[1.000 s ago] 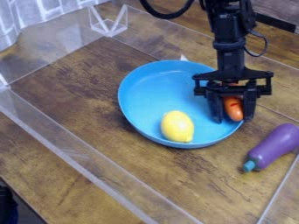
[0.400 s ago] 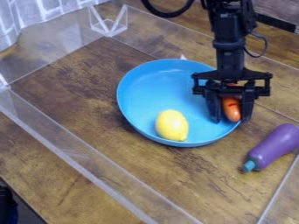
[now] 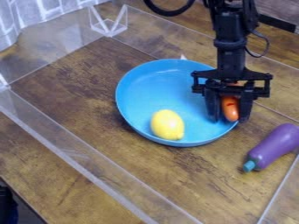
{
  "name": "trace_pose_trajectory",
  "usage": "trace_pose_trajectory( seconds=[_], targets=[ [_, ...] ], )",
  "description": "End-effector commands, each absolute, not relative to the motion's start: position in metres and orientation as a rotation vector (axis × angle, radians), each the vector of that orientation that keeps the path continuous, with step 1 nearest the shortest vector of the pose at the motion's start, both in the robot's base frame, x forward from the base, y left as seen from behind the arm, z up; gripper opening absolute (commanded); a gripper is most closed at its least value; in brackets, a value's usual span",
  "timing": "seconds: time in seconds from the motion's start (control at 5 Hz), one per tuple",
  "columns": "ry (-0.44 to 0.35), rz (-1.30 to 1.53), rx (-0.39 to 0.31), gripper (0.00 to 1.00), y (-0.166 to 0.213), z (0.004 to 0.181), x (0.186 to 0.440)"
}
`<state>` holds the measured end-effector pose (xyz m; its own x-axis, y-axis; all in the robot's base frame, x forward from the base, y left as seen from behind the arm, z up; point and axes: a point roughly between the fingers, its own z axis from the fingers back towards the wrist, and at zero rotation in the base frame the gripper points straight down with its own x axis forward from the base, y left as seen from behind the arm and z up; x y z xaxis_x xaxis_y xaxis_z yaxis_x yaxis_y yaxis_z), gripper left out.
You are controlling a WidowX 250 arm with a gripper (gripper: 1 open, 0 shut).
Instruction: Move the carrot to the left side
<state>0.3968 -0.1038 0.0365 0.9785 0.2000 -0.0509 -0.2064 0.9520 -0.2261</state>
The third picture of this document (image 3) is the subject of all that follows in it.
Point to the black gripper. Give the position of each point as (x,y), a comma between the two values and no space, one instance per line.
(231,79)

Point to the orange toy carrot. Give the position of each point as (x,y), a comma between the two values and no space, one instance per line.
(230,107)

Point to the blue plastic plate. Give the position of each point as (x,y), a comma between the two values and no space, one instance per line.
(161,85)

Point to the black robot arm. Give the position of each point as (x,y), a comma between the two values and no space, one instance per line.
(234,21)

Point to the yellow toy lemon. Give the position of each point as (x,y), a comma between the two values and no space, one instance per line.
(167,125)

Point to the purple toy eggplant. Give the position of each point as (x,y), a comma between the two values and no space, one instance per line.
(280,143)

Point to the dark baseboard strip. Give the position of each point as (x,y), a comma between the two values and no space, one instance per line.
(281,24)

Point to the white patterned curtain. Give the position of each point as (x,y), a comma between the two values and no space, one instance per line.
(22,13)

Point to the clear acrylic tray enclosure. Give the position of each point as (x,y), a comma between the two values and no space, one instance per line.
(73,159)

